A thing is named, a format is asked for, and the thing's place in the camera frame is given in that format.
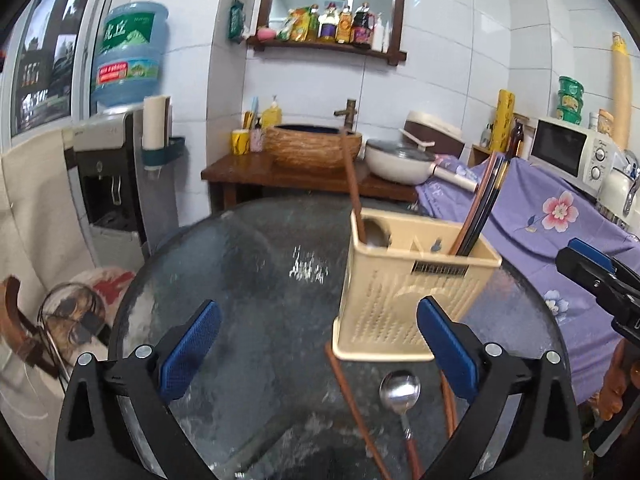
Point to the brown and white rice cooker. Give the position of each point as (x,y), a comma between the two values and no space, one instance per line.
(430,130)

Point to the yellow soap bottle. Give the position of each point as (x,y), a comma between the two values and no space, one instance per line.
(271,116)

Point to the small pink bottle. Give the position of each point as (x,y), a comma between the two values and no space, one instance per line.
(256,140)

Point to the black chopstick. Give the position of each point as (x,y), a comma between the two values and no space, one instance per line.
(484,210)
(492,210)

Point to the green hanging packet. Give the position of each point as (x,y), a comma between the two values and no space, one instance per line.
(236,20)

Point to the person's right hand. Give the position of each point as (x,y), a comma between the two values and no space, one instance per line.
(614,380)

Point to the yellow seasoning packet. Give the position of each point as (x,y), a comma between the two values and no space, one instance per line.
(295,27)

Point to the wooden counter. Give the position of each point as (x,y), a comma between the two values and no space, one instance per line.
(250,172)

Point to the white kettle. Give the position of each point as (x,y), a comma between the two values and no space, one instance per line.
(617,190)

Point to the white microwave oven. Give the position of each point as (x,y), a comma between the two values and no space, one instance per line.
(560,150)

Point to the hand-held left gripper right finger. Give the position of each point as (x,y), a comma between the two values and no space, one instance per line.
(447,350)

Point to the grey water dispenser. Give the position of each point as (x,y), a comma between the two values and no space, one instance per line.
(110,185)

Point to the dark soy sauce bottle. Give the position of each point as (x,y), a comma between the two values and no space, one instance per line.
(361,27)

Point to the purple floral cloth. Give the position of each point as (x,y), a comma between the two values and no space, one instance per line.
(540,240)

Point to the white squeeze bottle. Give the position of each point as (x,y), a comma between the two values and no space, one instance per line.
(378,35)

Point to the brown glass bottle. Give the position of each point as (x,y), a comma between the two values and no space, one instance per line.
(516,137)

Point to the small clear bottle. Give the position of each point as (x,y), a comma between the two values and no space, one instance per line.
(485,137)

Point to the pink small bowl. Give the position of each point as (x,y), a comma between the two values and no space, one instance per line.
(266,34)

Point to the white pan with glass lid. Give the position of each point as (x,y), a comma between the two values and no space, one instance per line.
(400,162)

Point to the floral cushion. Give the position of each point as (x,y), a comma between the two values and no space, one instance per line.
(100,290)

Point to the blue water jug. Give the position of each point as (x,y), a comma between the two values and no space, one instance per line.
(130,55)

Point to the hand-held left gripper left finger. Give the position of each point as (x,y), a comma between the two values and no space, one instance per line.
(192,350)

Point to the wooden chair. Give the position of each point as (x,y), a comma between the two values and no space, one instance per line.
(20,325)

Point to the stack of green noodle cups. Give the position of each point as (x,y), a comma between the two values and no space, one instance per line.
(570,100)

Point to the stack of yellow paper cups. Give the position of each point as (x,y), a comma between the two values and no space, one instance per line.
(621,95)

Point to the sliding window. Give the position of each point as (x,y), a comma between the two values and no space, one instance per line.
(50,50)

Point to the blue labelled sauce bottle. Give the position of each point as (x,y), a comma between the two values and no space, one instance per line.
(328,25)

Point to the brown wooden chopstick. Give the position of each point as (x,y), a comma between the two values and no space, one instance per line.
(448,410)
(475,200)
(352,185)
(350,400)

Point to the beige plastic utensil holder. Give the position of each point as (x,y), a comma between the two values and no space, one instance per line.
(385,305)

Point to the bronze faucet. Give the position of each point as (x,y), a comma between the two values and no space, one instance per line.
(348,112)

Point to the yellow roll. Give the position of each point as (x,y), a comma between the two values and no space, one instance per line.
(503,120)

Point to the paper cup dispenser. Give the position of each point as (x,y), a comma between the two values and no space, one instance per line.
(155,135)

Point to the yellow cup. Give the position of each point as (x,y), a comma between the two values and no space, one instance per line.
(240,142)

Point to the green capped sauce bottle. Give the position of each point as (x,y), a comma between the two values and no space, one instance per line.
(313,25)

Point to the woven brown wash basin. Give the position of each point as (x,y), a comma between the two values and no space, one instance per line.
(310,147)

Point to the lidded glass jar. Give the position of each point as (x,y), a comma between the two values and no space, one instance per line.
(605,122)

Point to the amber oil bottle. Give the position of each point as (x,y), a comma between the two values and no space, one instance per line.
(344,27)

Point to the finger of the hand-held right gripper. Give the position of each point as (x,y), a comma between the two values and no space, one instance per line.
(592,252)
(580,270)

